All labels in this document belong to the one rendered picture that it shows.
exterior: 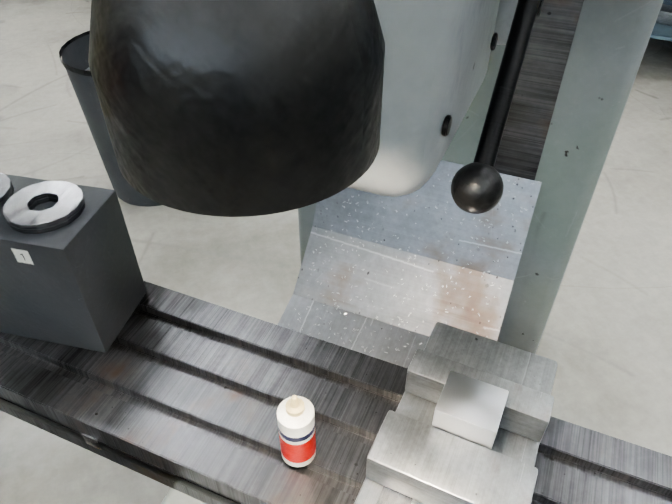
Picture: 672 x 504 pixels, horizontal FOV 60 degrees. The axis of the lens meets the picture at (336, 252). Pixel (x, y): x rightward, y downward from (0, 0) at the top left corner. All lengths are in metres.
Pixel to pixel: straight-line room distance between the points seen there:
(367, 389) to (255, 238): 1.66
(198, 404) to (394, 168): 0.50
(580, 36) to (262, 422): 0.59
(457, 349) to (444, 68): 0.46
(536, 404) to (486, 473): 0.10
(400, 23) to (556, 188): 0.60
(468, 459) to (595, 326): 1.65
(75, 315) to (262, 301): 1.36
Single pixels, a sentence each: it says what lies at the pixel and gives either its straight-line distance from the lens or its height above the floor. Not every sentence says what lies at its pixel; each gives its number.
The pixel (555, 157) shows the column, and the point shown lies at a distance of 0.84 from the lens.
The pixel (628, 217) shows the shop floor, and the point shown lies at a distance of 2.75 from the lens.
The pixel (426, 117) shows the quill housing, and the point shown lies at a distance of 0.32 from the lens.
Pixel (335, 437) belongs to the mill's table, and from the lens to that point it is 0.72.
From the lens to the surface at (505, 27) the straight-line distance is 0.49.
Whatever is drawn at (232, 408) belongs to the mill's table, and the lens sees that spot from 0.75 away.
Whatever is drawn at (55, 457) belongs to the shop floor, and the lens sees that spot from 1.91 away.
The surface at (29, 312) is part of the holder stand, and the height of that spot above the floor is 0.96.
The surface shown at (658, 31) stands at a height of 0.23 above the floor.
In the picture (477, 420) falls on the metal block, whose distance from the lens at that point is 0.59.
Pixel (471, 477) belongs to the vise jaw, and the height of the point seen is 1.01.
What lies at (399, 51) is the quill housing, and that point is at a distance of 0.30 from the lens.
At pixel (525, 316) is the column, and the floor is 0.80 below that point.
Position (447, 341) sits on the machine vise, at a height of 0.97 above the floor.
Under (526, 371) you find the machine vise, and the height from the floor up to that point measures 0.97.
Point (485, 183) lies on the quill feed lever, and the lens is 0.34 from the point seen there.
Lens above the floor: 1.52
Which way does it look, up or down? 42 degrees down
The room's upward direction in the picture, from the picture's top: straight up
